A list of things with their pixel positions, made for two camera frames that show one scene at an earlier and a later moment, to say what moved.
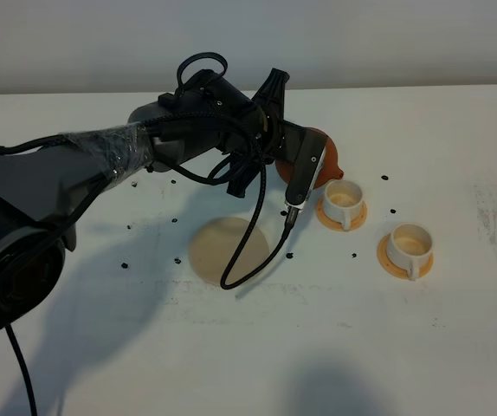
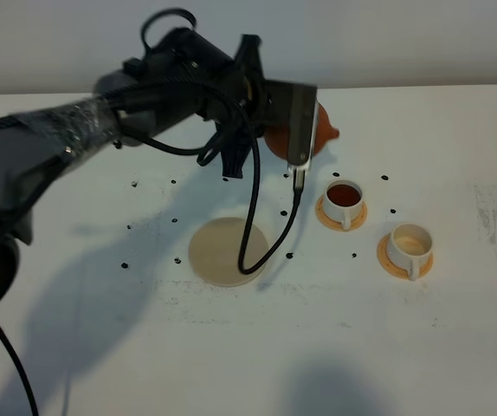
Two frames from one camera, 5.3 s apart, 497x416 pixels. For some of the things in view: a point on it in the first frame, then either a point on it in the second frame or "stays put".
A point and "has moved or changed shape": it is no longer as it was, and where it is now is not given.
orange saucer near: [393, 268] stays put
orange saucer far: [332, 224] stays put
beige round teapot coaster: [216, 243] stays put
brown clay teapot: [329, 170] has moved or changed shape
